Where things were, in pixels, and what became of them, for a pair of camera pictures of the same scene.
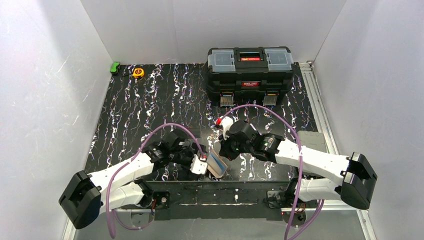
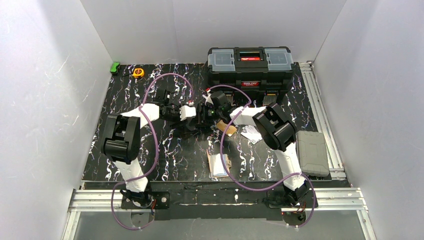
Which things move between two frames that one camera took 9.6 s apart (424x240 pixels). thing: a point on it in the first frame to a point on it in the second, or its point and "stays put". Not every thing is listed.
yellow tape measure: [138, 72] stays put
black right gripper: [226, 145] to [202, 117]
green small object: [114, 68] stays put
